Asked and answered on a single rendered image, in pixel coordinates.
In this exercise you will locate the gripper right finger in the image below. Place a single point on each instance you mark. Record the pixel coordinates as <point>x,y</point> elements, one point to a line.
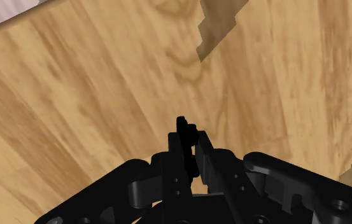
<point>287,183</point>

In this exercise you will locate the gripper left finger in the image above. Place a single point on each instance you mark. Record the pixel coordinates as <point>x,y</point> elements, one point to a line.
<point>150,186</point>

